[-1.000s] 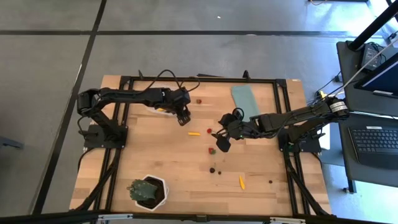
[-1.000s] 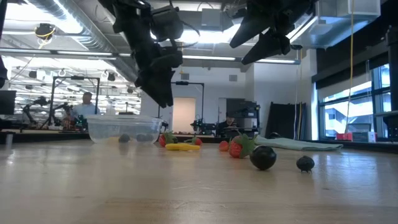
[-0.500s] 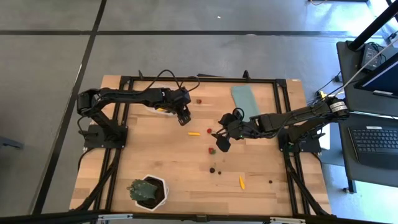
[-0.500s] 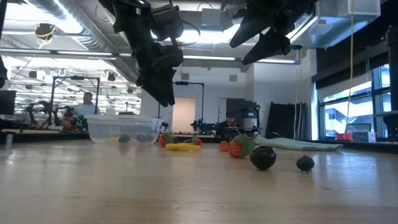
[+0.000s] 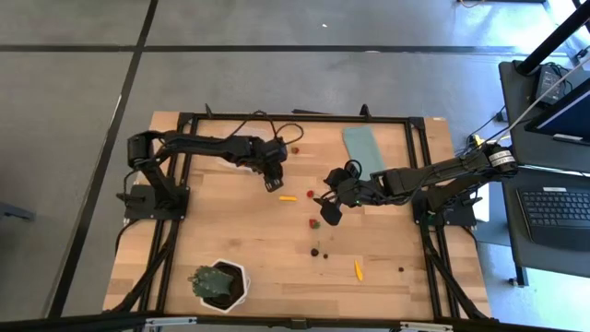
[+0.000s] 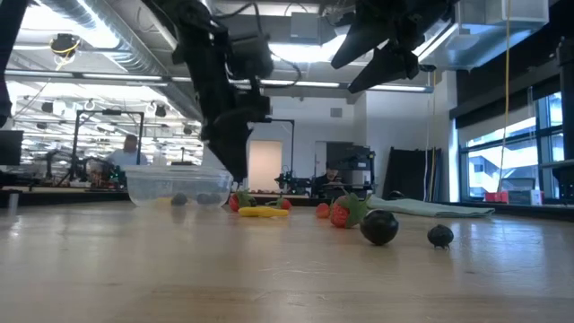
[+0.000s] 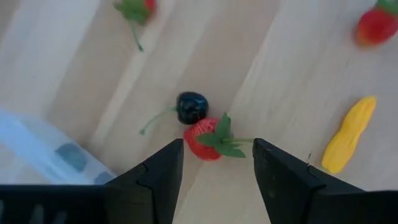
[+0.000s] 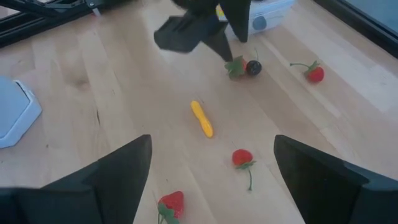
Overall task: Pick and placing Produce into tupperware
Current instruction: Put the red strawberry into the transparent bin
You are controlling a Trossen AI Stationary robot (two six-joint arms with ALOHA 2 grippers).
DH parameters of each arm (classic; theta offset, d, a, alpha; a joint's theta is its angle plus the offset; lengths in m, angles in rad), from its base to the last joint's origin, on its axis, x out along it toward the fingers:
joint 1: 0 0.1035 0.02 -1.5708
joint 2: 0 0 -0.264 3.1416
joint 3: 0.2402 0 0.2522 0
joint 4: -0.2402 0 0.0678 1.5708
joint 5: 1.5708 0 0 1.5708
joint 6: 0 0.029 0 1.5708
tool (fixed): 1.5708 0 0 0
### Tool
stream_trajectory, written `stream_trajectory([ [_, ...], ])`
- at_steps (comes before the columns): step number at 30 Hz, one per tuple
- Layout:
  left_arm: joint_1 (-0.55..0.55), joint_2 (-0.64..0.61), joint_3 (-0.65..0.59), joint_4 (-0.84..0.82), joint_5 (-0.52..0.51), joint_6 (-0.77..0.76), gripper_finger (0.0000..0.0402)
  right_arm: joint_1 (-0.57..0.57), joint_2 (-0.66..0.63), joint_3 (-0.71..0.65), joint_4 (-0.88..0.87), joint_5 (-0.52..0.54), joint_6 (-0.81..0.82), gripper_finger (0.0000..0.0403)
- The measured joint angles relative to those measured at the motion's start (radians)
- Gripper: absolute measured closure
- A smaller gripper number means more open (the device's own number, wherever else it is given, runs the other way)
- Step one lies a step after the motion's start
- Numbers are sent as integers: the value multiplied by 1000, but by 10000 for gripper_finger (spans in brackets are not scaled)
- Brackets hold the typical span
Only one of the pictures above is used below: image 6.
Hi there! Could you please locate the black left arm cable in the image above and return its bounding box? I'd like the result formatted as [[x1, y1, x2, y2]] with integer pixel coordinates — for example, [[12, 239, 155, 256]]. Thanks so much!
[[268, 48, 303, 89]]

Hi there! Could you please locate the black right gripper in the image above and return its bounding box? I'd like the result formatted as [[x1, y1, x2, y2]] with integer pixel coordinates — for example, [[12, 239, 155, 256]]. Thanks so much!
[[330, 0, 458, 94]]

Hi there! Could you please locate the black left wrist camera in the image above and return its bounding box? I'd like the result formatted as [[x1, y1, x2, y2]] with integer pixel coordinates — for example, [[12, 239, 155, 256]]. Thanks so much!
[[230, 33, 275, 82]]

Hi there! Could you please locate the black table frame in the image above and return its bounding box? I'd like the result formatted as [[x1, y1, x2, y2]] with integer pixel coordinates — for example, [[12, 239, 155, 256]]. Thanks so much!
[[0, 188, 574, 221]]

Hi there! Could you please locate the black leaning panel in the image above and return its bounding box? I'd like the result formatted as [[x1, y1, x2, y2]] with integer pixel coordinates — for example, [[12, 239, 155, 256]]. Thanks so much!
[[383, 146, 443, 203]]

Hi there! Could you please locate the long ceiling light strip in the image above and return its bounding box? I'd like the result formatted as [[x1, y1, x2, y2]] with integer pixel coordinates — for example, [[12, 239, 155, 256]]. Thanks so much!
[[4, 69, 434, 94]]

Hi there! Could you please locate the person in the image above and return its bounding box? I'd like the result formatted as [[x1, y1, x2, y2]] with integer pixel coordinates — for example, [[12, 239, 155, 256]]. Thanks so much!
[[312, 161, 349, 198], [105, 133, 149, 174]]

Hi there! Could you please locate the clear plastic tupperware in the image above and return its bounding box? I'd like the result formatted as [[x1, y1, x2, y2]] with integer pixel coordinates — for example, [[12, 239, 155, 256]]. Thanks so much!
[[124, 164, 234, 209]]

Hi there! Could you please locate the small dark toy blueberry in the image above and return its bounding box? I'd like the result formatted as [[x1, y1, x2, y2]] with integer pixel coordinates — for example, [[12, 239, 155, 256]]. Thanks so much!
[[426, 223, 455, 250]]

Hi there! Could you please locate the red strawberry broad green leaf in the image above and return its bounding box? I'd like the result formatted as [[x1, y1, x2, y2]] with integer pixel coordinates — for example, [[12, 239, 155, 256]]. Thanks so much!
[[228, 188, 253, 214], [329, 190, 374, 230]]

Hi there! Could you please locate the large dark toy blueberry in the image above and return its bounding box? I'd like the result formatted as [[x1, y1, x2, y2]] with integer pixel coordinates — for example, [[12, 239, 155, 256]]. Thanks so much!
[[359, 208, 400, 247]]

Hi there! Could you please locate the black vertical post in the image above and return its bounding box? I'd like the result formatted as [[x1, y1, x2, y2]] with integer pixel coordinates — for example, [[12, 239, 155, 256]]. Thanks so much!
[[555, 36, 574, 203]]

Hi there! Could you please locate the grey ceiling unit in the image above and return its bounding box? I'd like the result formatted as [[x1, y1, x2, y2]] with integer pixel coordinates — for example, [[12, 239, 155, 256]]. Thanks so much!
[[290, 12, 320, 45]]

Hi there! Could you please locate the ceiling camera with yellow cable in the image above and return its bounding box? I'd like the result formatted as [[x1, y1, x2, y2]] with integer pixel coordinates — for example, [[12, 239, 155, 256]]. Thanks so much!
[[48, 33, 82, 59]]

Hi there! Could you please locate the green folded towel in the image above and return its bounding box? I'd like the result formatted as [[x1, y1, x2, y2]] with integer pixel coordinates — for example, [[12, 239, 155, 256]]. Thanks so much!
[[366, 193, 496, 220]]

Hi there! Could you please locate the large silver air duct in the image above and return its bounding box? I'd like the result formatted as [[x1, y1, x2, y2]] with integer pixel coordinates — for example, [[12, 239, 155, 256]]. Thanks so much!
[[416, 0, 551, 72]]

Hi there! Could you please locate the background robot workstation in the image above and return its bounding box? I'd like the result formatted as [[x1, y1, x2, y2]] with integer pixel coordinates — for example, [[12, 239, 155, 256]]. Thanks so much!
[[42, 150, 125, 189]]

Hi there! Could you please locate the black monitor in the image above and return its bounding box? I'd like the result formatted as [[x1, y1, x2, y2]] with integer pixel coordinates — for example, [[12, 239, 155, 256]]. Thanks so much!
[[0, 129, 24, 166]]

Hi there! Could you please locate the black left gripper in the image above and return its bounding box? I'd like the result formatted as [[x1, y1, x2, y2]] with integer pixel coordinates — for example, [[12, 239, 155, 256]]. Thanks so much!
[[200, 80, 273, 182]]

